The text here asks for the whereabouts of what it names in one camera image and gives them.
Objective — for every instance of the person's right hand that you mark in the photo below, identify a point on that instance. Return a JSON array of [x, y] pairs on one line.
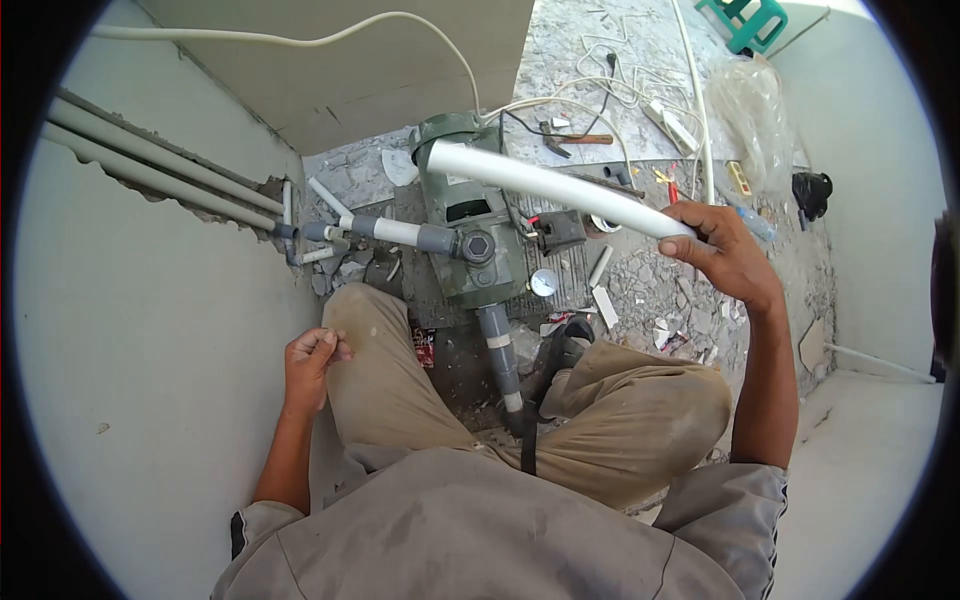
[[731, 255]]

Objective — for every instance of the person's left hand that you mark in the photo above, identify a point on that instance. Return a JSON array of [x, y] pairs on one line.
[[306, 371]]

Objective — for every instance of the person's right index finger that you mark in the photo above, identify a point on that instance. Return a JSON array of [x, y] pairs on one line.
[[701, 213]]

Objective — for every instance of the person's left thumb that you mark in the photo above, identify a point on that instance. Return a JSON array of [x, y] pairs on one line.
[[322, 351]]

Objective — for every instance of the person's left fingers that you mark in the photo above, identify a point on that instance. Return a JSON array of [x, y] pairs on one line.
[[341, 349]]

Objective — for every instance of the person's right thumb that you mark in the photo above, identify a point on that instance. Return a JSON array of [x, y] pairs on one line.
[[681, 246]]

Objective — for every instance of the long white plastic pipe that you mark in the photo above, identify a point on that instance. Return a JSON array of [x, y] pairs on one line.
[[555, 186]]

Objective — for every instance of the clear plastic bottle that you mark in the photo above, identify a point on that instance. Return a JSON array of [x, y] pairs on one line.
[[756, 223]]

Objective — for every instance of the roll of tape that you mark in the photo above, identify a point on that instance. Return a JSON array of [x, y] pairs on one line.
[[604, 223]]

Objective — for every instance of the red printed packet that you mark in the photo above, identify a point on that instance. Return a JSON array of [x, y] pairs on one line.
[[424, 347]]

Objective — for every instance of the white power strip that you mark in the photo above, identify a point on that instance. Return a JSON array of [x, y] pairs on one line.
[[673, 126]]

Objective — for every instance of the clear plastic bag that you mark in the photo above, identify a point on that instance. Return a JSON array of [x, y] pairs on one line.
[[754, 120]]

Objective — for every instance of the thin long white pipe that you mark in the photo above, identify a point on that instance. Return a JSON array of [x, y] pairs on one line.
[[697, 105]]

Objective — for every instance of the black lumpy object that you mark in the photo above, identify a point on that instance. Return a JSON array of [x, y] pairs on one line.
[[810, 193]]

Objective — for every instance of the grey and white pipe assembly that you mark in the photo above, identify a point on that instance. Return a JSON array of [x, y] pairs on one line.
[[390, 231]]

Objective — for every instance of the round pressure gauge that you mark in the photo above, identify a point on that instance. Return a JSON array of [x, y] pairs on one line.
[[543, 283]]

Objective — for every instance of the grey outlet pipe with couplings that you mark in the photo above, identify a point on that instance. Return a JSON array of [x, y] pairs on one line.
[[501, 352]]

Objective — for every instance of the person's legs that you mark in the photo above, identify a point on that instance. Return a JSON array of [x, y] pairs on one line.
[[637, 420]]

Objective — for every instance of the green plastic stool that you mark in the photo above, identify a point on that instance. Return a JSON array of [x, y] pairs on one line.
[[744, 22]]

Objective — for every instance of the green water pump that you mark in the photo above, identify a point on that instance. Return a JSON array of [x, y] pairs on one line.
[[469, 195]]

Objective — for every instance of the person's body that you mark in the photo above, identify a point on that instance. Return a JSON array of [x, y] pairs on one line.
[[480, 532]]

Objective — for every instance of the black pressure switch box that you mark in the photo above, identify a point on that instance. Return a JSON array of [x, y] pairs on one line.
[[561, 231]]

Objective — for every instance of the white pipe along wall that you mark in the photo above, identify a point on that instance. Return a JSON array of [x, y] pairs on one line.
[[877, 361]]

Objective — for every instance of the grey pipes in wall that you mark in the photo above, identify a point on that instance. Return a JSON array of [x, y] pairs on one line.
[[157, 169]]

